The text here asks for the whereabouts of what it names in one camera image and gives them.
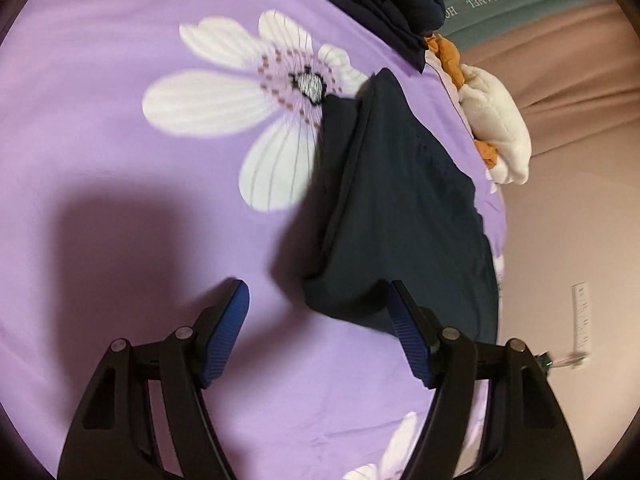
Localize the dark navy jacket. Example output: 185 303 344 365
300 67 501 348

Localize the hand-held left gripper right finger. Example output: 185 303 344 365
385 280 585 480

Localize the dusty pink curtain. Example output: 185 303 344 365
460 0 640 171

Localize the grey printed fabric band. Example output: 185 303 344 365
430 0 618 53

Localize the purple floral bed sheet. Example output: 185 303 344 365
0 0 507 480

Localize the white and orange fleece garment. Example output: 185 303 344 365
424 34 532 186

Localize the white wall outlet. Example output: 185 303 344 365
571 282 591 370

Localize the thin grey cable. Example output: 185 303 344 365
537 350 586 368

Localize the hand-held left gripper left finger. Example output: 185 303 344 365
56 277 251 480

